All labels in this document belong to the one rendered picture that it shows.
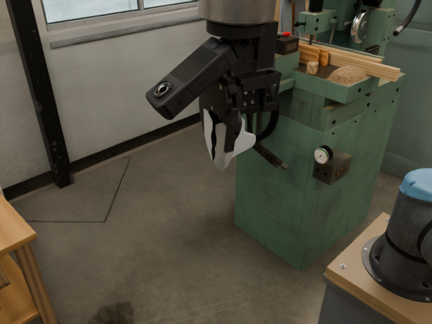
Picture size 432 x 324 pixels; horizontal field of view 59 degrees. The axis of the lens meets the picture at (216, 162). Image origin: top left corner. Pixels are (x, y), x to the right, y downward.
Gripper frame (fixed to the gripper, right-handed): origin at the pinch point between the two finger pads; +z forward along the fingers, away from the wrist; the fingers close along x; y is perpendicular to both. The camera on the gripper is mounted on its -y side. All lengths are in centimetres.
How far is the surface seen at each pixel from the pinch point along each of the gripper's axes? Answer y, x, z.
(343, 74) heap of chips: 73, 43, 13
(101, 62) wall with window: 27, 182, 45
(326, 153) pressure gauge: 65, 36, 38
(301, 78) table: 67, 56, 18
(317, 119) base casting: 69, 47, 30
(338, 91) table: 70, 41, 18
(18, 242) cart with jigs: -33, 60, 55
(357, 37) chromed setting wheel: 93, 58, 7
